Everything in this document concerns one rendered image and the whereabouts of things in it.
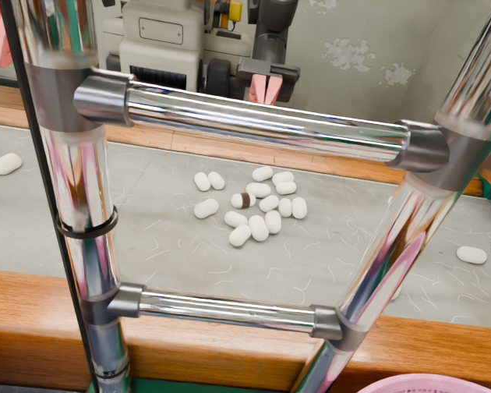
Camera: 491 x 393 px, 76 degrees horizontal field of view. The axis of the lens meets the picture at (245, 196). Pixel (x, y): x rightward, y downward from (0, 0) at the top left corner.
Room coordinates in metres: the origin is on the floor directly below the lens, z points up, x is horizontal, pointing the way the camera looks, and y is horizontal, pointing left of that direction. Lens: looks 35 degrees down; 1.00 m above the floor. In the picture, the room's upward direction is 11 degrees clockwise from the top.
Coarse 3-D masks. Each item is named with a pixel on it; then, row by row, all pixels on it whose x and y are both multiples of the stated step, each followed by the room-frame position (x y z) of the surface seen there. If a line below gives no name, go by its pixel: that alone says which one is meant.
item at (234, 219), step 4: (228, 212) 0.32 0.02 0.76; (232, 212) 0.32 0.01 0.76; (224, 216) 0.32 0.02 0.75; (228, 216) 0.31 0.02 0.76; (232, 216) 0.31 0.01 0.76; (236, 216) 0.31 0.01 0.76; (240, 216) 0.31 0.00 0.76; (244, 216) 0.32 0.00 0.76; (224, 220) 0.31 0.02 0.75; (228, 220) 0.31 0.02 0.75; (232, 220) 0.31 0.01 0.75; (236, 220) 0.31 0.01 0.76; (240, 220) 0.31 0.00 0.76; (244, 220) 0.31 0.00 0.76; (228, 224) 0.31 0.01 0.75; (232, 224) 0.31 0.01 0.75; (236, 224) 0.30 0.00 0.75; (240, 224) 0.30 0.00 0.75; (244, 224) 0.31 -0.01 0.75
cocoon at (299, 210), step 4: (292, 200) 0.38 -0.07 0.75; (296, 200) 0.37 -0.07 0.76; (300, 200) 0.37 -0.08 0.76; (304, 200) 0.37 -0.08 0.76; (292, 204) 0.37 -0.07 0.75; (296, 204) 0.36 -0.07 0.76; (300, 204) 0.36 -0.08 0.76; (304, 204) 0.36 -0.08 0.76; (292, 208) 0.36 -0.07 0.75; (296, 208) 0.35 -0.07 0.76; (300, 208) 0.35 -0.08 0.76; (304, 208) 0.36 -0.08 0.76; (292, 212) 0.36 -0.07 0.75; (296, 212) 0.35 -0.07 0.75; (300, 212) 0.35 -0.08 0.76; (304, 212) 0.35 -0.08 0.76; (296, 216) 0.35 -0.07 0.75; (300, 216) 0.35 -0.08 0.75; (304, 216) 0.35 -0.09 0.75
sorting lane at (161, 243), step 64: (0, 128) 0.44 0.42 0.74; (0, 192) 0.29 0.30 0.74; (128, 192) 0.34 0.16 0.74; (192, 192) 0.37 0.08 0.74; (320, 192) 0.44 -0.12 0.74; (384, 192) 0.48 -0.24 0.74; (0, 256) 0.20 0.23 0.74; (128, 256) 0.23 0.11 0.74; (192, 256) 0.25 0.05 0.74; (256, 256) 0.27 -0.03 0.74; (320, 256) 0.29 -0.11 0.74; (448, 256) 0.34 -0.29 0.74; (448, 320) 0.23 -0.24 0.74
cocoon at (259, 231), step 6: (258, 216) 0.32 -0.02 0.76; (252, 222) 0.31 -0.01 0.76; (258, 222) 0.30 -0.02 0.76; (264, 222) 0.31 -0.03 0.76; (252, 228) 0.30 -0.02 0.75; (258, 228) 0.29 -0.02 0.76; (264, 228) 0.29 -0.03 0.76; (252, 234) 0.29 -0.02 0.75; (258, 234) 0.29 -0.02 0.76; (264, 234) 0.29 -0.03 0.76; (258, 240) 0.29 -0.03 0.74
